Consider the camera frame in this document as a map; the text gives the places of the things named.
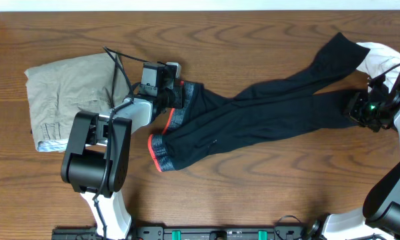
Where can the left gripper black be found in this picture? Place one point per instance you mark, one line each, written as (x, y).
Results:
(178, 93)

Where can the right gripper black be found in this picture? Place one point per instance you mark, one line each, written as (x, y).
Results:
(352, 111)

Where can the black leggings with red waistband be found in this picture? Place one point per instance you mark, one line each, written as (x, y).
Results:
(273, 110)

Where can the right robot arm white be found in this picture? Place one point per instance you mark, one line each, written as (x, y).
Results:
(379, 218)

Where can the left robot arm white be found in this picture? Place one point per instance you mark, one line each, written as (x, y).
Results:
(96, 159)

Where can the white crumpled shirt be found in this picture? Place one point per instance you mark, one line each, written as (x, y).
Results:
(379, 59)

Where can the folded khaki pants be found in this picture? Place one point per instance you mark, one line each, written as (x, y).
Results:
(57, 91)

